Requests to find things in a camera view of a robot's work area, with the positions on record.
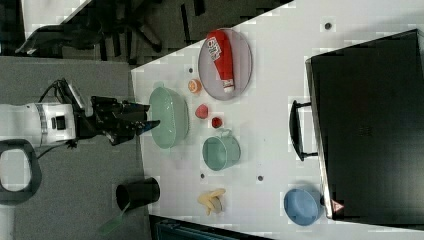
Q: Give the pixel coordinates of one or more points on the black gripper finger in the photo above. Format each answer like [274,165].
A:
[130,108]
[146,126]

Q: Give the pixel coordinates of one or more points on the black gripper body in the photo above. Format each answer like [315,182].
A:
[107,120]

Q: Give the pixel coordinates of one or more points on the black toaster oven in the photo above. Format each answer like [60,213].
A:
[368,110]

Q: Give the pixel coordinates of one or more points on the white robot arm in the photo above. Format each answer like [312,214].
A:
[50,124]

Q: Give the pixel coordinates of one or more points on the green plastic colander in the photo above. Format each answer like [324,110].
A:
[170,108]

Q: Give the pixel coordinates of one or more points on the strawberry toy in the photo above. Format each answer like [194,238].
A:
[202,111]

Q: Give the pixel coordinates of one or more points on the black cylindrical container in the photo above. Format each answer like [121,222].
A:
[137,194]

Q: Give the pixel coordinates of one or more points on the orange slice toy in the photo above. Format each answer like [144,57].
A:
[194,86]

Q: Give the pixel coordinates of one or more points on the small red fruit toy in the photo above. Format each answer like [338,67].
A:
[216,122]

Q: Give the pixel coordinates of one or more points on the green mug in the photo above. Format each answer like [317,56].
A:
[222,151]

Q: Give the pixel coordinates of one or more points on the black office chair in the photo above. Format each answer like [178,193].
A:
[82,24]

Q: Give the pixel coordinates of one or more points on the green spatula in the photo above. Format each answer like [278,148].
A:
[113,223]

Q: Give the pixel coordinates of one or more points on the plush peeled banana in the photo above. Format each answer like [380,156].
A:
[211,201]

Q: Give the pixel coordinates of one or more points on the red plush ketchup bottle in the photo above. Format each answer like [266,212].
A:
[220,51]

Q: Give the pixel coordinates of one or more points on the grey round plate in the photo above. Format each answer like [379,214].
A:
[242,67]

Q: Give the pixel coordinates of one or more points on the blue cup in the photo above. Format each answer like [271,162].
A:
[303,206]

